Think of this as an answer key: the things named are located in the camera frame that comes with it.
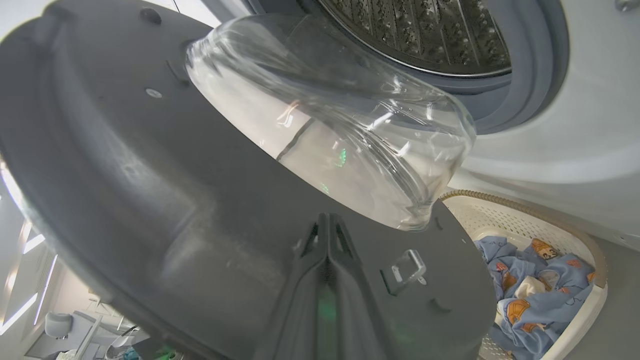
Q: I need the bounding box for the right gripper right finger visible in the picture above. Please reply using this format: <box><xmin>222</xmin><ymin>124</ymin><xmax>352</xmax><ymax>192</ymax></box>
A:
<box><xmin>327</xmin><ymin>213</ymin><xmax>401</xmax><ymax>360</ymax></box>

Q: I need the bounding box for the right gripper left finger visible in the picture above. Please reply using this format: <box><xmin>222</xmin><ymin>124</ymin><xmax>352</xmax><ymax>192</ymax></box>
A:
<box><xmin>260</xmin><ymin>213</ymin><xmax>331</xmax><ymax>360</ymax></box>

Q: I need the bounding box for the blue bear-print garment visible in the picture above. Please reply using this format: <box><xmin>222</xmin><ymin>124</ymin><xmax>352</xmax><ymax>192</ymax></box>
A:
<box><xmin>492</xmin><ymin>280</ymin><xmax>595</xmax><ymax>360</ymax></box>
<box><xmin>474</xmin><ymin>235</ymin><xmax>597</xmax><ymax>301</ymax></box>

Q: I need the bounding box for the dark round glass washer door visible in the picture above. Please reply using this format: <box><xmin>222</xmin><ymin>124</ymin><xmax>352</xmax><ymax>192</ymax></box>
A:
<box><xmin>0</xmin><ymin>0</ymin><xmax>499</xmax><ymax>360</ymax></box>

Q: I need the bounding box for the cream perforated laundry basket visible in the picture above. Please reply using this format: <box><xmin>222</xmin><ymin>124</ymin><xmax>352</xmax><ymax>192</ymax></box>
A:
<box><xmin>440</xmin><ymin>190</ymin><xmax>609</xmax><ymax>360</ymax></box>

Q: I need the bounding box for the white front-load washing machine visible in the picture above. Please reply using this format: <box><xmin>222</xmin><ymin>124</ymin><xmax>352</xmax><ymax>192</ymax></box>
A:
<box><xmin>175</xmin><ymin>0</ymin><xmax>640</xmax><ymax>252</ymax></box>

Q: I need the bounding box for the grey rubber door gasket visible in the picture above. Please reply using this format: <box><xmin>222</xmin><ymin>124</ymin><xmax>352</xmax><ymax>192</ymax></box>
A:
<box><xmin>250</xmin><ymin>0</ymin><xmax>571</xmax><ymax>136</ymax></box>

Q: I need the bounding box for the perforated steel washer drum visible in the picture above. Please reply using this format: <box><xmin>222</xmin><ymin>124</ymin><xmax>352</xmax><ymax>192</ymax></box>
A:
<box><xmin>300</xmin><ymin>0</ymin><xmax>512</xmax><ymax>79</ymax></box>

